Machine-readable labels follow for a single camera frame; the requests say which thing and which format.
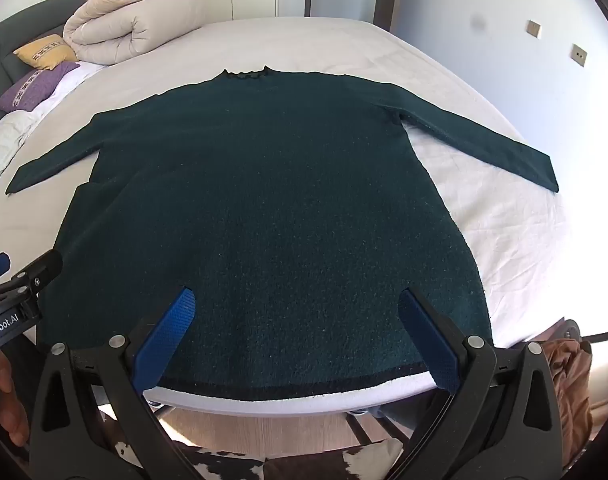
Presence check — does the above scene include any brown cloth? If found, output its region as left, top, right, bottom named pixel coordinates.
left=543, top=337, right=593, bottom=461

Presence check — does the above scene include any purple patterned pillow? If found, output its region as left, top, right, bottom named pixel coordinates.
left=0, top=61, right=80, bottom=112

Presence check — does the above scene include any grey padded headboard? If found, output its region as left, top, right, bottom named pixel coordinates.
left=0, top=0, right=92, bottom=133

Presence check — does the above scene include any dark green sweater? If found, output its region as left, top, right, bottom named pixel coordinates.
left=5, top=66, right=560, bottom=402

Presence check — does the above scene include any person's left hand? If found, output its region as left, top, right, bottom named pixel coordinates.
left=0, top=349, right=30, bottom=447

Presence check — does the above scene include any cowhide rug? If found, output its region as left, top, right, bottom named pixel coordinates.
left=171, top=436, right=405, bottom=480

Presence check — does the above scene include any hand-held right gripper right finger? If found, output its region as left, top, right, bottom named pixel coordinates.
left=398, top=287, right=592, bottom=480

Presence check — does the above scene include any folded beige duvet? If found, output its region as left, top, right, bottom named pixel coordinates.
left=62, top=0, right=207, bottom=65

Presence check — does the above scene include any yellow patterned pillow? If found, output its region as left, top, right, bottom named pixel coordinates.
left=14, top=34, right=78, bottom=70

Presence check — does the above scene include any bed with white sheet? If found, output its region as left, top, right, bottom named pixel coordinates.
left=0, top=16, right=592, bottom=418

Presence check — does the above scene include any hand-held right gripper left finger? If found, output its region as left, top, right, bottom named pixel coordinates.
left=28, top=287, right=205, bottom=480

